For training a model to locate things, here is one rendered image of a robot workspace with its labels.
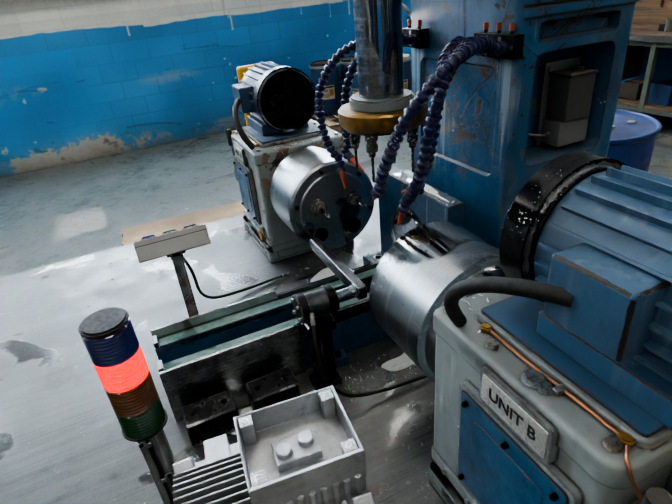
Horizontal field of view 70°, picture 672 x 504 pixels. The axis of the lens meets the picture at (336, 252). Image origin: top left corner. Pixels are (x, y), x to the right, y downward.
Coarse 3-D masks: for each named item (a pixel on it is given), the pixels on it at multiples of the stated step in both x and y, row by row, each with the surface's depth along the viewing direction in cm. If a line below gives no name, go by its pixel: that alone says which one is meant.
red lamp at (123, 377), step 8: (136, 352) 63; (128, 360) 62; (136, 360) 63; (144, 360) 65; (96, 368) 62; (104, 368) 61; (112, 368) 61; (120, 368) 61; (128, 368) 62; (136, 368) 63; (144, 368) 65; (104, 376) 62; (112, 376) 62; (120, 376) 62; (128, 376) 62; (136, 376) 63; (144, 376) 65; (104, 384) 63; (112, 384) 62; (120, 384) 62; (128, 384) 63; (136, 384) 64; (112, 392) 63; (120, 392) 63
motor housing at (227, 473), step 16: (208, 464) 54; (224, 464) 54; (240, 464) 54; (176, 480) 53; (192, 480) 52; (208, 480) 52; (224, 480) 52; (240, 480) 52; (176, 496) 51; (192, 496) 51; (208, 496) 50; (224, 496) 51; (240, 496) 50
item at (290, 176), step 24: (288, 168) 130; (312, 168) 122; (336, 168) 124; (288, 192) 125; (312, 192) 124; (336, 192) 126; (360, 192) 130; (288, 216) 126; (312, 216) 126; (336, 216) 130; (360, 216) 133; (336, 240) 133
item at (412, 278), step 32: (448, 224) 88; (384, 256) 86; (416, 256) 81; (448, 256) 78; (480, 256) 76; (384, 288) 84; (416, 288) 78; (448, 288) 74; (384, 320) 86; (416, 320) 76; (416, 352) 77
